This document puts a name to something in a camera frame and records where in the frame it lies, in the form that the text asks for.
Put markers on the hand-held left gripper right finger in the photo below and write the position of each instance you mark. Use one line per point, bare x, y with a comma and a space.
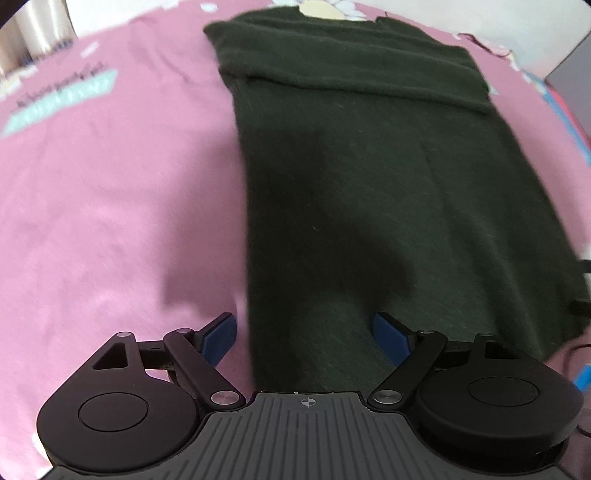
390, 337

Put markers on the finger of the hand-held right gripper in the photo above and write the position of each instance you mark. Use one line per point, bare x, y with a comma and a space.
586, 267
582, 306

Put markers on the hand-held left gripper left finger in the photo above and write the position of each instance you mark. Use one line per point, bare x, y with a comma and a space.
220, 339

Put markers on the dark green sweater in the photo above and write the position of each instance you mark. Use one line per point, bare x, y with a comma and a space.
369, 184

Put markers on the pink floral bed sheet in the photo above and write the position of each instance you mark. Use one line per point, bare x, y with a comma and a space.
115, 207

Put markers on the dark furniture panel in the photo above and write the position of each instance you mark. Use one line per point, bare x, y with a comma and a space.
572, 64

